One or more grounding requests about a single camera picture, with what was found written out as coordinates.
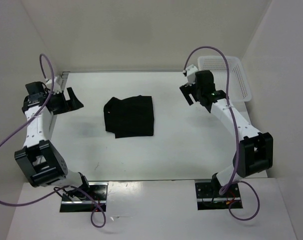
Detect black sport shorts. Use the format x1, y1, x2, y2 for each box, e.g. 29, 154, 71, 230
103, 95, 155, 139

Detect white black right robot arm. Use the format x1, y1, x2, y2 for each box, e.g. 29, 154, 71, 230
179, 69, 274, 197

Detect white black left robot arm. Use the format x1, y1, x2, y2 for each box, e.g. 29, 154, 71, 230
14, 77, 92, 200

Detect white perforated plastic basket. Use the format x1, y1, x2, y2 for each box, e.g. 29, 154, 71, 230
197, 55, 252, 103

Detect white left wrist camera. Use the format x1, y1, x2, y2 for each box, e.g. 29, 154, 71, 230
45, 75, 63, 94

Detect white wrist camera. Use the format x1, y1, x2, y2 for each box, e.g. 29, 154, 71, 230
182, 64, 199, 85
45, 75, 63, 94

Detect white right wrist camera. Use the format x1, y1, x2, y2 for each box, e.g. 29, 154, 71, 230
182, 64, 199, 85

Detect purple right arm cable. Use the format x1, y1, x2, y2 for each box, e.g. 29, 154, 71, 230
182, 46, 261, 220

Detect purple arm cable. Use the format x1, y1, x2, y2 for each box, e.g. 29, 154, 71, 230
0, 53, 107, 229
182, 46, 261, 220

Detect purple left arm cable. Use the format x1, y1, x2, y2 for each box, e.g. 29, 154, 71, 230
0, 53, 107, 229

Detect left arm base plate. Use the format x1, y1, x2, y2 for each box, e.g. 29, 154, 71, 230
59, 181, 109, 213

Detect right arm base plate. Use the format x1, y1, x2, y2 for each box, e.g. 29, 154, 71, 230
195, 181, 243, 211

